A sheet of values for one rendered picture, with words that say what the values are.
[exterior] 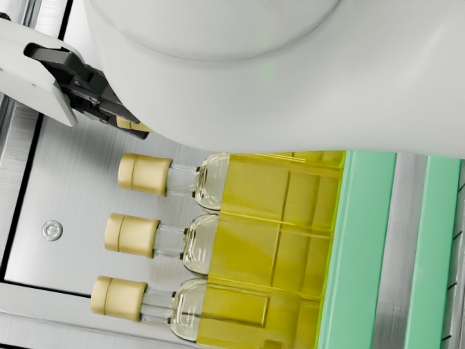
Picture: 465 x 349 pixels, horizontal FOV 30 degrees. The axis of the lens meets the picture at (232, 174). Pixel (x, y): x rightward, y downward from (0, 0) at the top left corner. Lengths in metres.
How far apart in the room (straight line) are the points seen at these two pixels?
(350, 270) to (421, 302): 0.05
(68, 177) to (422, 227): 0.43
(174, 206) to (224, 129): 0.60
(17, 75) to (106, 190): 0.19
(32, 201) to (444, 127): 0.68
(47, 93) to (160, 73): 0.51
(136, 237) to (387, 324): 0.24
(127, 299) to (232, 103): 0.47
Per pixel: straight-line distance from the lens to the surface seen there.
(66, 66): 0.77
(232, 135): 0.32
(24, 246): 0.93
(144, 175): 0.78
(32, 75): 0.79
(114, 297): 0.76
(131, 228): 0.77
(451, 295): 0.66
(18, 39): 0.81
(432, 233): 0.65
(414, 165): 0.66
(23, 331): 0.95
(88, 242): 0.92
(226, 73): 0.29
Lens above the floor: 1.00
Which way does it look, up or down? 4 degrees up
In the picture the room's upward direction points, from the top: 81 degrees counter-clockwise
